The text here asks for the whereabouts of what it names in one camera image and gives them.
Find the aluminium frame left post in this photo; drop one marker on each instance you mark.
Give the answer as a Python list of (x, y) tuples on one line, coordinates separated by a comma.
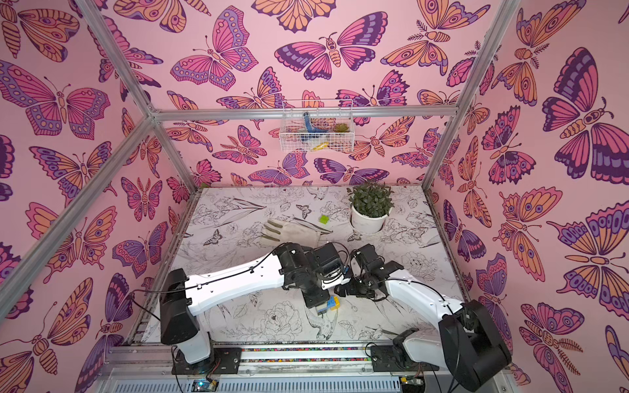
[(105, 37)]

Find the blue toy in basket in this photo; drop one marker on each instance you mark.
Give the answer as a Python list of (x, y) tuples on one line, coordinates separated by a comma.
[(311, 131)]

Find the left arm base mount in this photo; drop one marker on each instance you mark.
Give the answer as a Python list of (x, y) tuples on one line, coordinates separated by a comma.
[(223, 360)]

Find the aluminium frame left diagonal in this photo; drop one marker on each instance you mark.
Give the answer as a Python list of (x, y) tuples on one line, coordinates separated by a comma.
[(35, 260)]

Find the aluminium frame post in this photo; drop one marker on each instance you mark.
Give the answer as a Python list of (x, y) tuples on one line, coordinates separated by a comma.
[(105, 37), (492, 40)]

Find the beige work glove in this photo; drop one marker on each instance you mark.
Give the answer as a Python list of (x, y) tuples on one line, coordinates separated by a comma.
[(276, 232)]

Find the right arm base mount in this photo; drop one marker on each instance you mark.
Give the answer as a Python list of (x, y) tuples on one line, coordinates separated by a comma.
[(394, 358)]

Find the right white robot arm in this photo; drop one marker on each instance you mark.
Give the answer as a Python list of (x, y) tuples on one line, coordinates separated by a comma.
[(469, 346)]

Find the yellow item in basket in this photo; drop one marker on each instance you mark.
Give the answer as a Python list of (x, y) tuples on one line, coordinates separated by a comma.
[(319, 147)]

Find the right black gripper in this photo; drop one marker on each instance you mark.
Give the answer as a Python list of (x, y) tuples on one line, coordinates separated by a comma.
[(354, 288)]

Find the aluminium frame right post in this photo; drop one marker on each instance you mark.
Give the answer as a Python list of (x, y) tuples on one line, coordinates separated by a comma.
[(492, 40)]

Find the green circuit board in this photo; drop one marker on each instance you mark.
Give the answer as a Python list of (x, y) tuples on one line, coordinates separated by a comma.
[(204, 386)]

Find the white wire basket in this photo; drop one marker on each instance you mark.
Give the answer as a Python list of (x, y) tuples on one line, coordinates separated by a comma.
[(317, 125)]

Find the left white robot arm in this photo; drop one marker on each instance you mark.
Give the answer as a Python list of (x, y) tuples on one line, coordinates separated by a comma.
[(183, 297)]

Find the potted green plant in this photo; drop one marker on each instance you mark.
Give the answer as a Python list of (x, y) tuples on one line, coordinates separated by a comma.
[(371, 205)]

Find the small green plant in basket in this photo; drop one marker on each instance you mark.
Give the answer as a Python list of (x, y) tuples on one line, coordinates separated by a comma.
[(341, 128)]

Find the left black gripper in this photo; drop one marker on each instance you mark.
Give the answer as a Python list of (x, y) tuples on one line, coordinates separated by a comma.
[(323, 300)]

